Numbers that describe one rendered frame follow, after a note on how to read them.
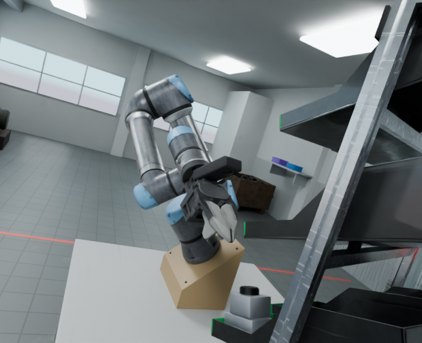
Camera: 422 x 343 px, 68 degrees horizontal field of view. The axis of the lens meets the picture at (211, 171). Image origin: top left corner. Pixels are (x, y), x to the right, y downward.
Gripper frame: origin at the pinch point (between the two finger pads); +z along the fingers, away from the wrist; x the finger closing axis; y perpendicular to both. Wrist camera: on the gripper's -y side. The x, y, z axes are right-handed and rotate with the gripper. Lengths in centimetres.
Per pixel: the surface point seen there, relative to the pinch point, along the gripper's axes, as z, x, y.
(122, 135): -688, -201, 404
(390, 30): 8.9, 9.9, -38.2
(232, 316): 14.3, 4.6, 2.5
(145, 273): -37, -16, 67
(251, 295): 13.2, 3.1, -1.5
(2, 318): -84, 22, 184
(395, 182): 17.8, 6.5, -28.0
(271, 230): 10.9, 6.5, -13.1
